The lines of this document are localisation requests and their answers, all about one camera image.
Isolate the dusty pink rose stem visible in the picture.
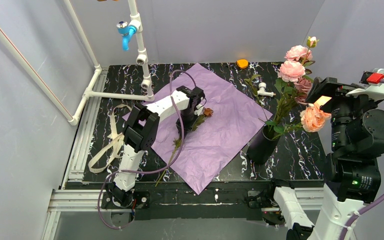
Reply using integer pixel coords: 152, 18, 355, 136
294, 76, 313, 105

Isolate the small brown roses stem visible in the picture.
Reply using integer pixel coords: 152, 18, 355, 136
154, 107, 215, 188

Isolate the light pink rose stem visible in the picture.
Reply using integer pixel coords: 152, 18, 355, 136
268, 36, 319, 126

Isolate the pink bouquet wrapping paper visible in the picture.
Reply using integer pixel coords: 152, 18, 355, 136
122, 62, 274, 196

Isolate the cream ribbon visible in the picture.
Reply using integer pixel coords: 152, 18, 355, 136
87, 104, 132, 174

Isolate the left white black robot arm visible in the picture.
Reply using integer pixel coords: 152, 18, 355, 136
114, 86, 205, 192

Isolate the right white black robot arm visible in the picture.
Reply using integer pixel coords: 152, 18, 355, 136
272, 72, 384, 240

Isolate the black cylindrical vase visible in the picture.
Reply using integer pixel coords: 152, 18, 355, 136
246, 125, 279, 165

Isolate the white plastic faucet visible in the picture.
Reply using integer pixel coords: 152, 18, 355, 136
257, 82, 276, 98

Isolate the yellow tape measure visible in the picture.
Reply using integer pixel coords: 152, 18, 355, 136
236, 59, 249, 70

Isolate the white pvc pipe assembly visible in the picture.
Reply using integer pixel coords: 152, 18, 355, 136
0, 0, 155, 126

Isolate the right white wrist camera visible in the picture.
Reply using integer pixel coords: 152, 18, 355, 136
346, 68, 384, 101

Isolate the aluminium frame rail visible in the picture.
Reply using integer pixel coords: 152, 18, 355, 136
41, 187, 358, 240

